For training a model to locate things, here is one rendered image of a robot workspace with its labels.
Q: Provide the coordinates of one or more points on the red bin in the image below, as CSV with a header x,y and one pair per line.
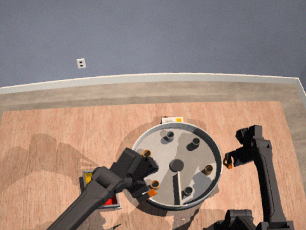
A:
x,y
111,201

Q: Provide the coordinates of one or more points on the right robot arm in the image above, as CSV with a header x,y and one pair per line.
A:
x,y
259,150

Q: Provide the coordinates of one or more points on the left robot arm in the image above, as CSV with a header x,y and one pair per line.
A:
x,y
104,184

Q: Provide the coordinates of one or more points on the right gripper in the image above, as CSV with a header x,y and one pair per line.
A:
x,y
237,161

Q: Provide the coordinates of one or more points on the divided red and yellow tray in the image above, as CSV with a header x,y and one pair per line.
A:
x,y
103,206

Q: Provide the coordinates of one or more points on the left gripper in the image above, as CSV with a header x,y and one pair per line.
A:
x,y
136,193

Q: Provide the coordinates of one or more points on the yellow bin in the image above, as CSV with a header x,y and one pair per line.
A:
x,y
88,175

